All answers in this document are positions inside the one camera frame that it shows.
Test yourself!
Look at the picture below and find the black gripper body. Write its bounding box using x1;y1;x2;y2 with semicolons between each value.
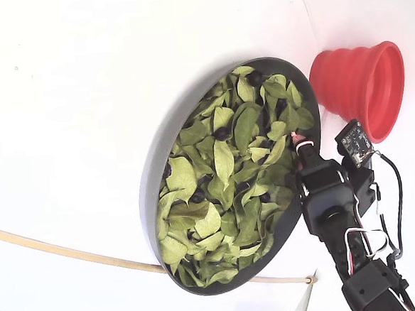
295;158;354;207

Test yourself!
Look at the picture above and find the pile of green leaves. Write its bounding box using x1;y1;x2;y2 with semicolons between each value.
145;60;326;290

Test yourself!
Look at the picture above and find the red collapsible silicone cup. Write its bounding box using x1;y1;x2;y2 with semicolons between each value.
306;39;410;148

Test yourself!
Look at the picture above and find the dark grey round bowl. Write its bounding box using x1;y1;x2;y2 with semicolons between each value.
129;53;332;301

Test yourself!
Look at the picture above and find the long wooden dowel stick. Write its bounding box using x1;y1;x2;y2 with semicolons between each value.
0;202;318;306

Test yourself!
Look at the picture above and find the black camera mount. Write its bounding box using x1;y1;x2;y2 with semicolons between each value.
338;153;379;218

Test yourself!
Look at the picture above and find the camera circuit board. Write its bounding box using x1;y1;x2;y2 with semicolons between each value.
333;117;377;170

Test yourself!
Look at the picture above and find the black cable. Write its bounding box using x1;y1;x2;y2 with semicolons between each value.
370;148;408;258
379;213;400;258

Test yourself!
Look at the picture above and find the red white black wire bundle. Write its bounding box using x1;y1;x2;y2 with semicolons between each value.
342;219;415;311

